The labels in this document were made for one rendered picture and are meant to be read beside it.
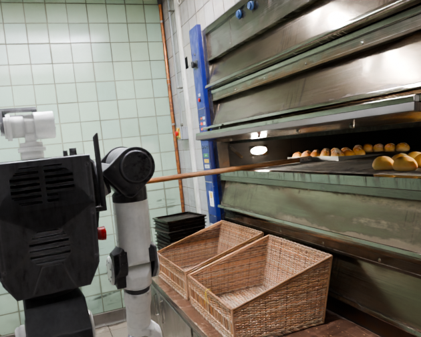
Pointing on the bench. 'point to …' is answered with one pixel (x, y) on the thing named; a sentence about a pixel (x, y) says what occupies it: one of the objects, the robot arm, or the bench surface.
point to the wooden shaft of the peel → (222, 170)
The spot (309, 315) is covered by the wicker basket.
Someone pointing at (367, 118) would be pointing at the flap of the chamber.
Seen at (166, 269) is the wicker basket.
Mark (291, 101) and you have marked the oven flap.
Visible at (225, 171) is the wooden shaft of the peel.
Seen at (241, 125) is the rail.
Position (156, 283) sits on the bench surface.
